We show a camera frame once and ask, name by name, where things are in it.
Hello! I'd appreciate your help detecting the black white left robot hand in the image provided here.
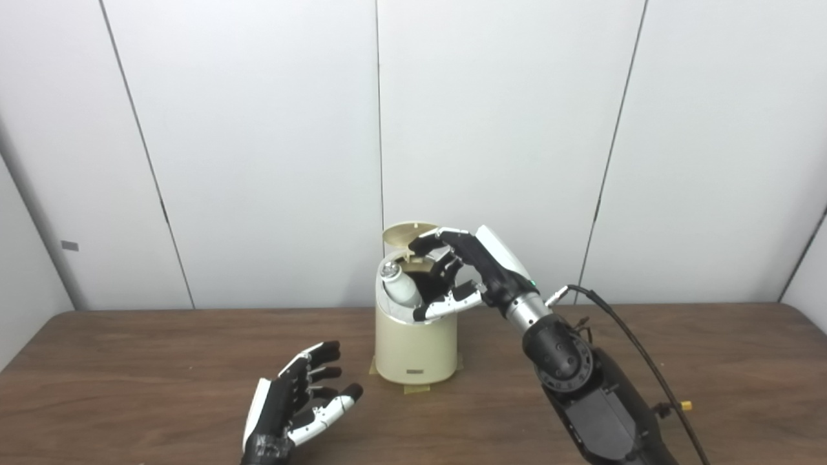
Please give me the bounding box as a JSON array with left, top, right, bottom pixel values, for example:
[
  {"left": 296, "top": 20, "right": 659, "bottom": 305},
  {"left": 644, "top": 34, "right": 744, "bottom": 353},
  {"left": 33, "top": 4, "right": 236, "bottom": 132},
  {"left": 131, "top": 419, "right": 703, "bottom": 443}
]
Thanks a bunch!
[{"left": 240, "top": 341, "right": 364, "bottom": 465}]

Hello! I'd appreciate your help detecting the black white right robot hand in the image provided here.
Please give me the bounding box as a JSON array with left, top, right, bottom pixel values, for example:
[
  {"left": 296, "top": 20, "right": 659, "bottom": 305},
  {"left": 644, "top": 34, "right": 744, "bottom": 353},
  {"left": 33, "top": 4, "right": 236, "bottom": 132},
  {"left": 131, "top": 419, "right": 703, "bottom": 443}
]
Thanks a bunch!
[{"left": 408, "top": 225, "right": 541, "bottom": 322}]

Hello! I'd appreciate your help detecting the small white plastic bottle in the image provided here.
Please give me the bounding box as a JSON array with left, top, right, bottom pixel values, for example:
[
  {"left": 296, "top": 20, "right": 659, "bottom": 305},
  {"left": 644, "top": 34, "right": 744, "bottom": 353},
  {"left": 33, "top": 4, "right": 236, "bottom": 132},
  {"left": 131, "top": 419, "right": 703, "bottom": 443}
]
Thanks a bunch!
[{"left": 379, "top": 262, "right": 424, "bottom": 308}]

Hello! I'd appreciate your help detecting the cream round bin lid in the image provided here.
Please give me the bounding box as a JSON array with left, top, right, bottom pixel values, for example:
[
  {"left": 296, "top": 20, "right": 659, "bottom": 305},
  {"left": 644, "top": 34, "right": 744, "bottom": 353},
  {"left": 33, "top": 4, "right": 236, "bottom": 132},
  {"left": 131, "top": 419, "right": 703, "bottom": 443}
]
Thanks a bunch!
[{"left": 382, "top": 222, "right": 441, "bottom": 262}]

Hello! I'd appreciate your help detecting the cream-colored round bin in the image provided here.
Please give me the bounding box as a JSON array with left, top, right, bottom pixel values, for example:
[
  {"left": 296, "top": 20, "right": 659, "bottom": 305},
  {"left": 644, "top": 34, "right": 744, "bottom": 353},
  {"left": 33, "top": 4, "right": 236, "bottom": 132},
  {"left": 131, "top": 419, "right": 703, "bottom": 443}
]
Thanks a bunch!
[{"left": 374, "top": 254, "right": 460, "bottom": 386}]

